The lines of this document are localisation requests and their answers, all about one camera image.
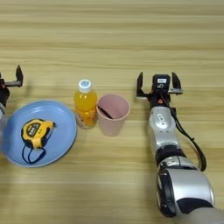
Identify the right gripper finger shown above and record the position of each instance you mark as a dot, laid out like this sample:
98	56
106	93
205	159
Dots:
176	84
140	87

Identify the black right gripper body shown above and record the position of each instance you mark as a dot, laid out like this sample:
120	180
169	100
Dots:
159	97

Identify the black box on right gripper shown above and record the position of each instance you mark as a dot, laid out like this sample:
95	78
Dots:
161	80

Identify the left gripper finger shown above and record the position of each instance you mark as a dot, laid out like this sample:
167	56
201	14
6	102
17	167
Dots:
18	76

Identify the blue round plate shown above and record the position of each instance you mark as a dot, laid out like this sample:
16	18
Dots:
59	131

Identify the yellow black tape measure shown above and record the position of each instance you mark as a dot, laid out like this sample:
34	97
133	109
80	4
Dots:
35	132

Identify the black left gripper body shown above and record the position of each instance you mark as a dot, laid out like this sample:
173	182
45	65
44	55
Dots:
3	93

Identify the dark stick inside cup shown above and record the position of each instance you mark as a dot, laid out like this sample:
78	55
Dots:
105	112

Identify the orange juice bottle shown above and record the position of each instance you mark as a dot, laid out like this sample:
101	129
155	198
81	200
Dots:
85	108

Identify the pink plastic cup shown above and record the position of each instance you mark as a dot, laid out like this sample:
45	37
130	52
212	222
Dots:
112	124

